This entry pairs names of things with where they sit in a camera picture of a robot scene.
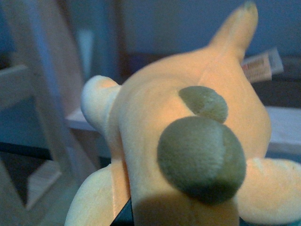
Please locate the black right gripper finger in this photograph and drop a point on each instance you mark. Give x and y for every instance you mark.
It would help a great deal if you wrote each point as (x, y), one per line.
(125, 217)

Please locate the orange plush toy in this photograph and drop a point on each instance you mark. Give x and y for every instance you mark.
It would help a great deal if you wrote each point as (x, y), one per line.
(188, 137)

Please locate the wooden ladder shelf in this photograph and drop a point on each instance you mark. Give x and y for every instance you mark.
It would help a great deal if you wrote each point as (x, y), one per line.
(45, 44)

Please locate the cartoon paper hang tag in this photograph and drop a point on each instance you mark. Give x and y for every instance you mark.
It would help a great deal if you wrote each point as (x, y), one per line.
(263, 66)

